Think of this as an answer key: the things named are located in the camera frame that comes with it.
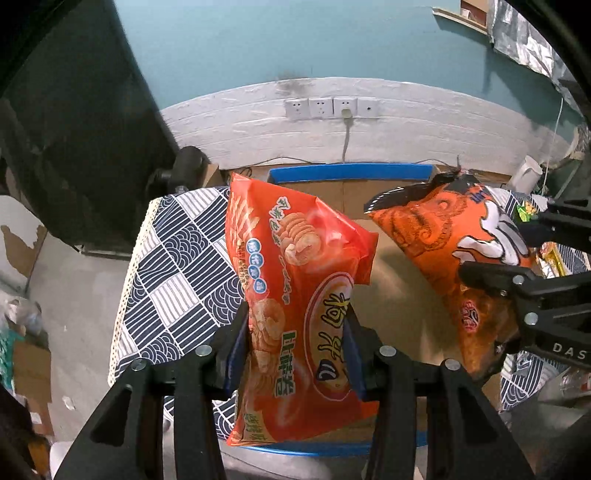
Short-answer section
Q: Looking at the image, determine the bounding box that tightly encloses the white electric kettle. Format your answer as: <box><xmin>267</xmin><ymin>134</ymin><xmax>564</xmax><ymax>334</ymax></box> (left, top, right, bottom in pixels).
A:
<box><xmin>510</xmin><ymin>155</ymin><xmax>543</xmax><ymax>192</ymax></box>

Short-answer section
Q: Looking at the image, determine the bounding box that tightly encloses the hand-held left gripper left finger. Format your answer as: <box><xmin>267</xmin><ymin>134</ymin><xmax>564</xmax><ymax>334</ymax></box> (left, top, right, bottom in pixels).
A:
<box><xmin>54</xmin><ymin>301</ymin><xmax>252</xmax><ymax>480</ymax></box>

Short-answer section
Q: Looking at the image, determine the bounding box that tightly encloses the red shrimp chip bag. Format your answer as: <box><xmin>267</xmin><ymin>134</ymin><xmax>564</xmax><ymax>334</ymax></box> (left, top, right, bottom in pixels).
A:
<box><xmin>225</xmin><ymin>172</ymin><xmax>380</xmax><ymax>448</ymax></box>

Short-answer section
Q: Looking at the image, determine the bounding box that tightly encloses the brown cardboard carton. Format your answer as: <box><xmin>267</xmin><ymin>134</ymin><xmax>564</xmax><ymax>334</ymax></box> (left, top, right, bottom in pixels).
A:
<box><xmin>0</xmin><ymin>337</ymin><xmax>54</xmax><ymax>437</ymax></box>

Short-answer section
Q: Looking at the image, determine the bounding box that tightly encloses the orange octopus print snack bag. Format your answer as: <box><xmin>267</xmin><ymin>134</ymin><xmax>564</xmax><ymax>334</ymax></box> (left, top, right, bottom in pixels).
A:
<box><xmin>363</xmin><ymin>172</ymin><xmax>539</xmax><ymax>384</ymax></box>

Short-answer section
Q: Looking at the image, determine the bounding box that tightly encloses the wooden wall shelf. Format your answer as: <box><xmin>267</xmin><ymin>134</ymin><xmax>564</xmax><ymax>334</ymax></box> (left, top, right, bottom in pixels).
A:
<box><xmin>433</xmin><ymin>0</ymin><xmax>491</xmax><ymax>34</ymax></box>

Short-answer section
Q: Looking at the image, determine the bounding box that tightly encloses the silver foil sheet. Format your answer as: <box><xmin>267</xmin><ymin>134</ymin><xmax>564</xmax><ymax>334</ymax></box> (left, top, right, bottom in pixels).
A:
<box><xmin>489</xmin><ymin>0</ymin><xmax>578</xmax><ymax>88</ymax></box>

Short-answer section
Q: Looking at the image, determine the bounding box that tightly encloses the dark panel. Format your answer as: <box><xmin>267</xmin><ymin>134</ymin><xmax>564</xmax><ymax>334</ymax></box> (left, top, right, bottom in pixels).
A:
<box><xmin>0</xmin><ymin>0</ymin><xmax>181</xmax><ymax>257</ymax></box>

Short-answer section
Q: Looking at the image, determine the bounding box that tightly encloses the cardboard box with blue tape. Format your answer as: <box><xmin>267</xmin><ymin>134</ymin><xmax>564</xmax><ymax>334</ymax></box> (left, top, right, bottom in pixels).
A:
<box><xmin>217</xmin><ymin>162</ymin><xmax>509</xmax><ymax>462</ymax></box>

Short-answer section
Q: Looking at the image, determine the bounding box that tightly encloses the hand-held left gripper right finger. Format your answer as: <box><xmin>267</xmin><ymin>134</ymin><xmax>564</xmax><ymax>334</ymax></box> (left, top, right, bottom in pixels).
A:
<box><xmin>344</xmin><ymin>305</ymin><xmax>536</xmax><ymax>480</ymax></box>

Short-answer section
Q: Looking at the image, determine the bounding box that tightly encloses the black clamp knob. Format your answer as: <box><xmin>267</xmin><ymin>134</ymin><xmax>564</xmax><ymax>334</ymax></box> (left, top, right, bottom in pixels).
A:
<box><xmin>148</xmin><ymin>145</ymin><xmax>208</xmax><ymax>195</ymax></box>

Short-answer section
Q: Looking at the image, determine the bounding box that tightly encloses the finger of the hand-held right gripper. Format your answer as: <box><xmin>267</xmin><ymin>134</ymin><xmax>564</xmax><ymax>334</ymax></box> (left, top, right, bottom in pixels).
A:
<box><xmin>458</xmin><ymin>261</ymin><xmax>591</xmax><ymax>326</ymax></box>
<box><xmin>522</xmin><ymin>198</ymin><xmax>591</xmax><ymax>252</ymax></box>

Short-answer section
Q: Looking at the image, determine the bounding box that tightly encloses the grey plug with cable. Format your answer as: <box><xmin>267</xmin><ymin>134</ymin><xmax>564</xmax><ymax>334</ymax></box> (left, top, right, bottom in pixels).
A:
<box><xmin>339</xmin><ymin>108</ymin><xmax>355</xmax><ymax>163</ymax></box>

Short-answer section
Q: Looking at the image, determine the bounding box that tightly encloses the navy white patterned tablecloth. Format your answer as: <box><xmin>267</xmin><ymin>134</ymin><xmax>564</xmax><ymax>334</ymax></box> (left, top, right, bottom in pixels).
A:
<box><xmin>108</xmin><ymin>185</ymin><xmax>591</xmax><ymax>444</ymax></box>

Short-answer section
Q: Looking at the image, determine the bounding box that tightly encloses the white hanging cable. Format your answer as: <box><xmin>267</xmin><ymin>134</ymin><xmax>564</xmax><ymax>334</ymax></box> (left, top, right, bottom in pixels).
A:
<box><xmin>542</xmin><ymin>97</ymin><xmax>565</xmax><ymax>169</ymax></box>

